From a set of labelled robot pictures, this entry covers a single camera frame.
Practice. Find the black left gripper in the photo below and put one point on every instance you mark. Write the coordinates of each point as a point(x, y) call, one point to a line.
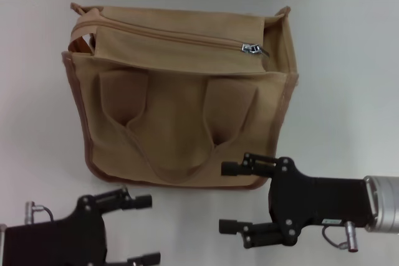
point(62, 244)

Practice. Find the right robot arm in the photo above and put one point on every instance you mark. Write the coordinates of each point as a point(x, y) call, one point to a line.
point(385, 203)

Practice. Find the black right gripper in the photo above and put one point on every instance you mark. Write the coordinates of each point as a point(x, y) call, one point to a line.
point(321, 200)

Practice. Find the khaki canvas food bag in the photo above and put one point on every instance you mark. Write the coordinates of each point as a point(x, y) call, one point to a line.
point(174, 116)

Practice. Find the silver metal zipper slider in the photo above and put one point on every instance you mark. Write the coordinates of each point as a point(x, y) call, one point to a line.
point(251, 48)

